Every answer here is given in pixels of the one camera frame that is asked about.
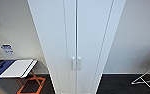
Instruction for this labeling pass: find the white door handle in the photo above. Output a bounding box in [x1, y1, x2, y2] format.
[76, 56, 82, 71]
[70, 56, 76, 71]

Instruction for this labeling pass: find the white wardrobe door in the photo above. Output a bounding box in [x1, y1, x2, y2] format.
[27, 0, 78, 94]
[74, 0, 114, 94]

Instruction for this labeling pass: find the white wardrobe carcass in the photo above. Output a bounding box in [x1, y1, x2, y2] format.
[26, 0, 127, 94]

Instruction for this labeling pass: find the orange folding stand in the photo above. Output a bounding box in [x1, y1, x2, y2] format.
[16, 75, 46, 94]

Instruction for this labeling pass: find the white flat board dark edge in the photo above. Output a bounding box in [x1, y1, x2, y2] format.
[0, 58, 39, 80]

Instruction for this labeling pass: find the white wire drying rack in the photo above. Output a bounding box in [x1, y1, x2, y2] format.
[130, 65, 150, 86]

